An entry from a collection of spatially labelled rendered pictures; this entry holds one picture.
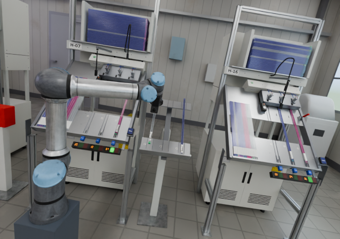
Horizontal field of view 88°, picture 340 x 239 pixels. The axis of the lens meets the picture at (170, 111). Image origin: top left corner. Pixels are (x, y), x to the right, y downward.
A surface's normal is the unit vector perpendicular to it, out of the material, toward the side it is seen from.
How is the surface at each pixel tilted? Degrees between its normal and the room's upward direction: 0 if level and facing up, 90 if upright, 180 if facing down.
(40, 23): 90
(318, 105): 71
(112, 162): 90
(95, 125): 45
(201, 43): 90
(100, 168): 90
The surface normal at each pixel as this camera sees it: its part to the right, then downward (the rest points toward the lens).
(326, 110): -0.03, -0.11
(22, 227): -0.08, 0.22
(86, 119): 0.10, -0.52
